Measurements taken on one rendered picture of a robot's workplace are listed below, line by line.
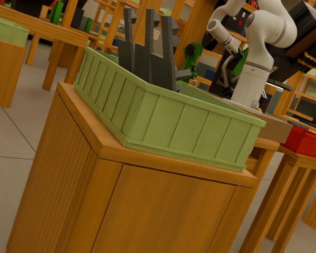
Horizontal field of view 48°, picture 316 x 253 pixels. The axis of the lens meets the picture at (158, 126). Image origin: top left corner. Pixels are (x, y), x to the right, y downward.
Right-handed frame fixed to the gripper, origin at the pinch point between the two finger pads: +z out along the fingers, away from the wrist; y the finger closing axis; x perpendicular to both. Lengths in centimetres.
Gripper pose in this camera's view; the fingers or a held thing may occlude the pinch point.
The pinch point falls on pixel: (238, 52)
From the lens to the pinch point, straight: 241.2
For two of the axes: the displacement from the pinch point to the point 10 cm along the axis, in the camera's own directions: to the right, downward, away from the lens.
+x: -7.7, 3.2, 5.6
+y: 0.1, -8.6, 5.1
